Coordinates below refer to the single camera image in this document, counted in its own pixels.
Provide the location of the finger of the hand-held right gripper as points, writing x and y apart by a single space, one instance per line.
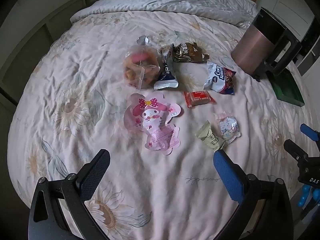
296 150
310 132

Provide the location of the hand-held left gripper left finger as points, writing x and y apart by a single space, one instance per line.
96 172

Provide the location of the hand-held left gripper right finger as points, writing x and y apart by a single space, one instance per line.
228 177

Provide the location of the green tray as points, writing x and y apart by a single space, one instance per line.
287 90

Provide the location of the pink character pouch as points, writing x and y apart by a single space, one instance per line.
150 115

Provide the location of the small red snack packet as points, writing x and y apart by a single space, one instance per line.
198 98

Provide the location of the white blue wafer packet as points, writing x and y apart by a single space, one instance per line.
218 78

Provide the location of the navy white snack packet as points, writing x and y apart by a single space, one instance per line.
166 76

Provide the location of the clear bag of snacks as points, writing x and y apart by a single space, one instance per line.
140 67

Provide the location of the beige green snack packet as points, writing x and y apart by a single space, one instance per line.
208 137

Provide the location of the small clear character packet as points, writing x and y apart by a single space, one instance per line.
228 127

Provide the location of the floral duvet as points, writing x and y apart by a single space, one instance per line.
75 80

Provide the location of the white cupboard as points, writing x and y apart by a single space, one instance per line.
292 2

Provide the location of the brown snack packet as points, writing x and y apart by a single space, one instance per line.
186 52

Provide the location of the white wall cabinet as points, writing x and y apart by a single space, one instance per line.
50 30

